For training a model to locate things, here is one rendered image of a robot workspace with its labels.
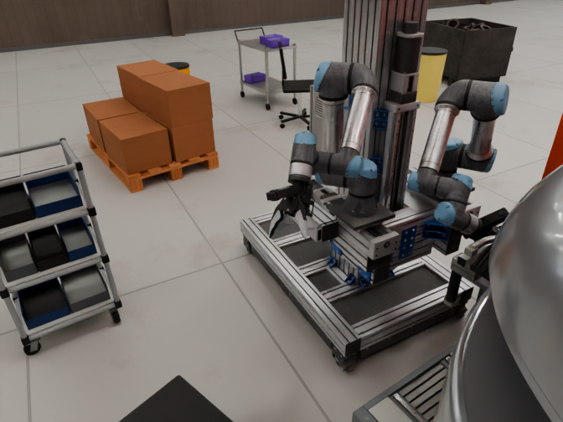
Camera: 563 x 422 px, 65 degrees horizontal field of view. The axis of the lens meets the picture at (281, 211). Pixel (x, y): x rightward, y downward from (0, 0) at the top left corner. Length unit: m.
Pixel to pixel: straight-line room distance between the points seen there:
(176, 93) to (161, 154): 0.56
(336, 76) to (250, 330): 1.48
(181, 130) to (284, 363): 2.43
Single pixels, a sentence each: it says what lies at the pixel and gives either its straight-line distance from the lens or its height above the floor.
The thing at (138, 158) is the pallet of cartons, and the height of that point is 0.28.
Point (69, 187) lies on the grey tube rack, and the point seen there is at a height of 0.79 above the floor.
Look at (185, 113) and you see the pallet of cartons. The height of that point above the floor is 0.59.
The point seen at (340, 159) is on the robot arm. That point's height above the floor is 1.23.
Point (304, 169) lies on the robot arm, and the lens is 1.39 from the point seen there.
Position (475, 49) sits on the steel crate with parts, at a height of 0.54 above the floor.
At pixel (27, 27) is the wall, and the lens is 11.72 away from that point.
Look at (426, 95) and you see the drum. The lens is 6.36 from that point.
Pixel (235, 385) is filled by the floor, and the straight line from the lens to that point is 2.33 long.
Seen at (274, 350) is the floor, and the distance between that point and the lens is 2.45.
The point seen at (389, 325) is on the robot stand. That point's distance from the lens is 2.31.
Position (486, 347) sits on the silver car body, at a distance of 0.58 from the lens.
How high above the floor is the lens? 1.84
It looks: 31 degrees down
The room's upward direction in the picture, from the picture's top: 1 degrees counter-clockwise
